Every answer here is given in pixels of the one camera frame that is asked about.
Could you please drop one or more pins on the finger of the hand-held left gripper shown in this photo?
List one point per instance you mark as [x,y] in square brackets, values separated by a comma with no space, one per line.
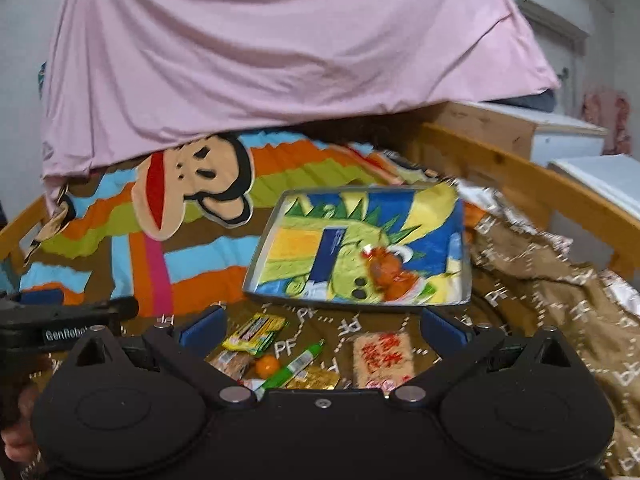
[42,296]
[100,312]

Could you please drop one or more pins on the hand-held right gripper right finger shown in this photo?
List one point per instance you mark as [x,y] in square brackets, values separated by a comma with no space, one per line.
[442,331]

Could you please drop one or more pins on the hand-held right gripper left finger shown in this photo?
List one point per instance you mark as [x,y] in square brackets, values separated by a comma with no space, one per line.
[202,329]

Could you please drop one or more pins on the clear sausage packet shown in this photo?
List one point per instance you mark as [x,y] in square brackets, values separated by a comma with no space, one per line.
[230,362]

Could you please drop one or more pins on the rice cracker packet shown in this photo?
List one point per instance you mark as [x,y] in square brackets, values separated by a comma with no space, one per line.
[382,360]

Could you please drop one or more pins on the grey metal tray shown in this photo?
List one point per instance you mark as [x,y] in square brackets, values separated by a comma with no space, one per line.
[260,260]

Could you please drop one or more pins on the green stick snack packet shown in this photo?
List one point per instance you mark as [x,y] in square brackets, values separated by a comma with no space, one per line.
[290,370]

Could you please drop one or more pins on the gold foil snack packet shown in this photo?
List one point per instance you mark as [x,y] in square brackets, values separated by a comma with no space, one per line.
[315,377]

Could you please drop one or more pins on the person's left hand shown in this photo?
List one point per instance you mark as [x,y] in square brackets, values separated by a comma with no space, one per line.
[20,445]

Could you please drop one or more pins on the yellow green snack packet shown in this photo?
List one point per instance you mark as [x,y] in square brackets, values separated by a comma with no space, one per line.
[255,332]

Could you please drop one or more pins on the monkey printed brown blanket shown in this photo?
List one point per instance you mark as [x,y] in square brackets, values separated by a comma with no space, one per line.
[150,260]

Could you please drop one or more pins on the small orange fruit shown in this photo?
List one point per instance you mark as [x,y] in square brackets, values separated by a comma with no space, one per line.
[266,366]

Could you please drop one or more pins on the orange snack packet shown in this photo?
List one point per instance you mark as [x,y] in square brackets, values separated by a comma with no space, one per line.
[387,275]

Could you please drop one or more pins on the blue snack packet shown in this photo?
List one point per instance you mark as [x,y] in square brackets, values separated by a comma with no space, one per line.
[327,255]

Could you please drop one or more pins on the white box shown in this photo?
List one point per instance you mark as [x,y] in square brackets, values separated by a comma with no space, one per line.
[600,175]

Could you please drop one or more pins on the white wooden cabinet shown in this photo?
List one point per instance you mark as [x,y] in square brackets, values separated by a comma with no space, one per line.
[565,140]

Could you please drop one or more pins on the pink hanging cloth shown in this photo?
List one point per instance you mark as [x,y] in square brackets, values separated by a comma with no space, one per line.
[607,120]

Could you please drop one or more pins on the white door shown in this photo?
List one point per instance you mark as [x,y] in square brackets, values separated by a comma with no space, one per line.
[555,50]

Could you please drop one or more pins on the pink bed sheet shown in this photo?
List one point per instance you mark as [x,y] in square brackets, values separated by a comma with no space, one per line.
[275,35]

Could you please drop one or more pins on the wooden bed frame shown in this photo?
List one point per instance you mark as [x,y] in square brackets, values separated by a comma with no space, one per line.
[525,175]

